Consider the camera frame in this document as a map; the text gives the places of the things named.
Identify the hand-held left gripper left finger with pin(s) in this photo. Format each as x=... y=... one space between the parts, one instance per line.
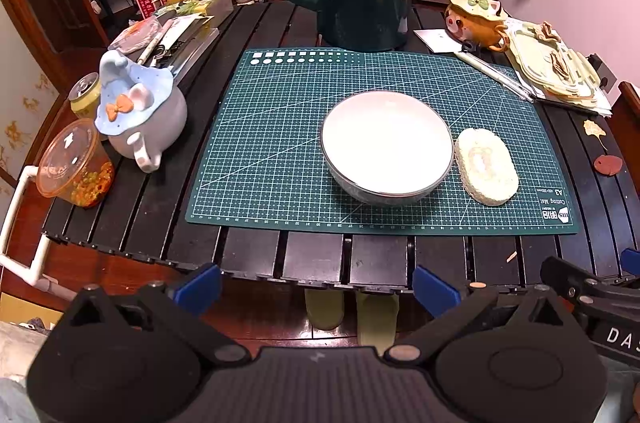
x=200 y=289

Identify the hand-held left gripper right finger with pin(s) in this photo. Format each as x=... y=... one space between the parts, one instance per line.
x=435 y=290

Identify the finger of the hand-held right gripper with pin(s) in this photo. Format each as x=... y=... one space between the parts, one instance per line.
x=632 y=262
x=570 y=278

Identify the oval cream sponge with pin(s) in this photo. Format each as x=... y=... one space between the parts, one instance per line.
x=487 y=168

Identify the white bowl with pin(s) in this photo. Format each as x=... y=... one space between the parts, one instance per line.
x=385 y=138

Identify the yellow leaf ornament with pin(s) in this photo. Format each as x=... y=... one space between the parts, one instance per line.
x=595 y=127

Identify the green cutting mat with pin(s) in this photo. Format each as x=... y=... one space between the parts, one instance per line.
x=260 y=143

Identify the grey mug with blue hat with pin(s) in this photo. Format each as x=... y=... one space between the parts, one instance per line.
x=155 y=118

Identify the orange plastic container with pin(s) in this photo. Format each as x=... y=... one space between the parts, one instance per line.
x=70 y=158

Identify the white craft knife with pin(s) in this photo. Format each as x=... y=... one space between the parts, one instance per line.
x=495 y=75

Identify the stack of cream green cards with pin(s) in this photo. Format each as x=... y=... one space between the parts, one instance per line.
x=540 y=63

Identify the drink can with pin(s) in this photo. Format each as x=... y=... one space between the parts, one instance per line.
x=82 y=95

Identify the grey book stack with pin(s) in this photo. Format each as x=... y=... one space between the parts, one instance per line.
x=197 y=48

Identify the black scissors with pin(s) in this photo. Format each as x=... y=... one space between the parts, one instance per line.
x=167 y=49

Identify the white paper card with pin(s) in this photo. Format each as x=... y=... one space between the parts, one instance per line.
x=435 y=39

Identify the orange pig mug cream hat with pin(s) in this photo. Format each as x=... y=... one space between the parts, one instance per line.
x=472 y=25

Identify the green tissue box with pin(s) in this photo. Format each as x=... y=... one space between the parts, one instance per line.
x=200 y=5

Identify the white pipe frame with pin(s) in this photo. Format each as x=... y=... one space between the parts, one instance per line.
x=15 y=213

